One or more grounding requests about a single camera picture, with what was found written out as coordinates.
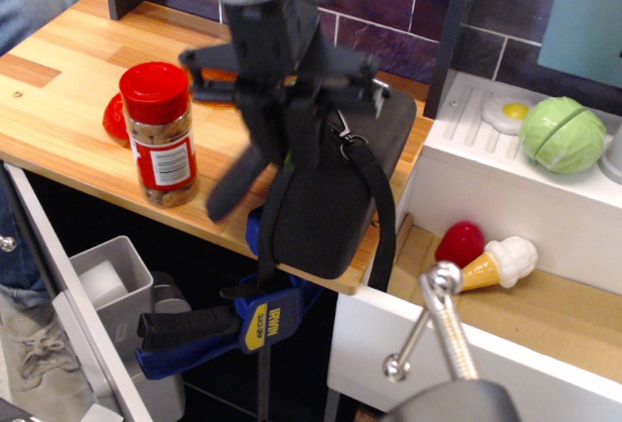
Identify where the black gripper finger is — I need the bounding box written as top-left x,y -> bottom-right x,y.
286,96 -> 322,168
237,93 -> 287,164

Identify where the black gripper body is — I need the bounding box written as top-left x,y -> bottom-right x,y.
179,0 -> 389,111

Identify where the black zipper case bag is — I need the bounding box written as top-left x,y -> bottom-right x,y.
206,88 -> 418,281

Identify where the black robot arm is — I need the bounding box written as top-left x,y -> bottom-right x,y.
179,0 -> 381,167

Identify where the spice jar red lid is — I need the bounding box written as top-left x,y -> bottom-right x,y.
119,61 -> 200,209

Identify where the red toy tomato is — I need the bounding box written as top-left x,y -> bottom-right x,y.
102,93 -> 129,143

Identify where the white toy sink unit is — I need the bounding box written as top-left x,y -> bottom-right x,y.
405,73 -> 621,294

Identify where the toy fried egg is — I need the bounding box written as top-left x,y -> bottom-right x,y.
482,96 -> 536,136

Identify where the grey plastic bin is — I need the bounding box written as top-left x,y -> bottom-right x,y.
70,236 -> 186,421

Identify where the blue Irwin bar clamp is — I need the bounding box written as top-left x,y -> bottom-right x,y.
135,207 -> 325,422

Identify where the toy ice cream cone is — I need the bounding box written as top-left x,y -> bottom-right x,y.
462,236 -> 538,291

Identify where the person in blue jeans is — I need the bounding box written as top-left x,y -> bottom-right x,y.
1,0 -> 78,309

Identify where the green toy cabbage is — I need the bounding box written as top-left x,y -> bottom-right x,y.
519,97 -> 606,174

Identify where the white open drawer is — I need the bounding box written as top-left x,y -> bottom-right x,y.
328,218 -> 621,421

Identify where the grey sneaker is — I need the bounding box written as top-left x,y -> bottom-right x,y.
1,287 -> 93,421

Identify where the dark grey shelf post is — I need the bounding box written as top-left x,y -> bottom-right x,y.
424,0 -> 469,119

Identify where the black shoulder strap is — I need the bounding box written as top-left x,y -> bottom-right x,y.
325,110 -> 397,294

